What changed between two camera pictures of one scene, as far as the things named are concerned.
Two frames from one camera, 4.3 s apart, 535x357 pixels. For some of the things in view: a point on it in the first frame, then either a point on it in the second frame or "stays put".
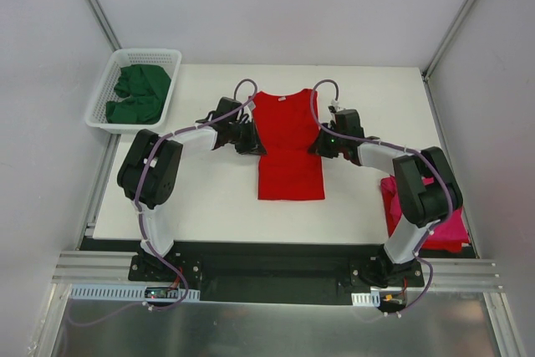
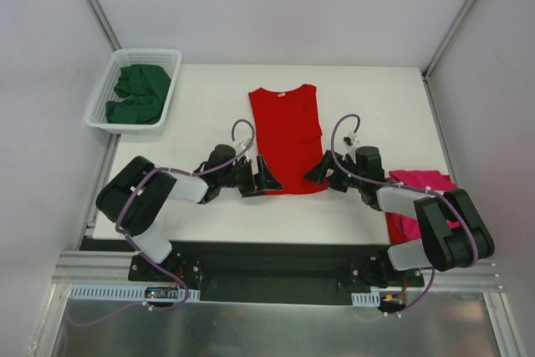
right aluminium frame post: [461, 17] stays put
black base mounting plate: [267, 272] stays put
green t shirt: [145, 88] stays put
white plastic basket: [135, 90] stays put
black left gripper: [249, 140] to [252, 177]
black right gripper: [324, 145] to [333, 171]
